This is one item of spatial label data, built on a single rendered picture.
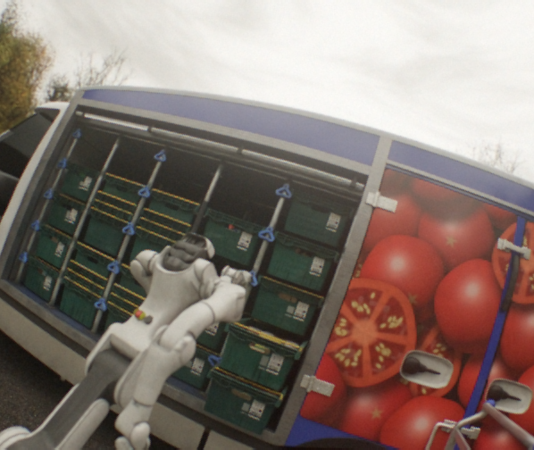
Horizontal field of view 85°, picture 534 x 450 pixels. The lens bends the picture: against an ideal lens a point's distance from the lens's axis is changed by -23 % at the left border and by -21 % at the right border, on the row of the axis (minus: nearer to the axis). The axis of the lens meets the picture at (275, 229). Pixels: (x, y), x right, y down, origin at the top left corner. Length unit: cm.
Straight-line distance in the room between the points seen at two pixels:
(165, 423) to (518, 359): 202
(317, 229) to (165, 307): 117
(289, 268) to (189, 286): 98
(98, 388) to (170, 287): 42
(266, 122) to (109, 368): 166
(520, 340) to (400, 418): 79
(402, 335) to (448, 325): 26
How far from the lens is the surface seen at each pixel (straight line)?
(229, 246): 219
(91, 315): 261
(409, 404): 200
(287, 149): 213
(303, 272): 209
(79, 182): 293
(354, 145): 214
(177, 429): 220
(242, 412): 192
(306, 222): 214
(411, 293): 194
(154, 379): 98
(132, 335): 124
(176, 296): 125
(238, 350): 186
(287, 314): 209
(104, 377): 122
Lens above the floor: 136
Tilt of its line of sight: 10 degrees up
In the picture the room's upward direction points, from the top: 21 degrees clockwise
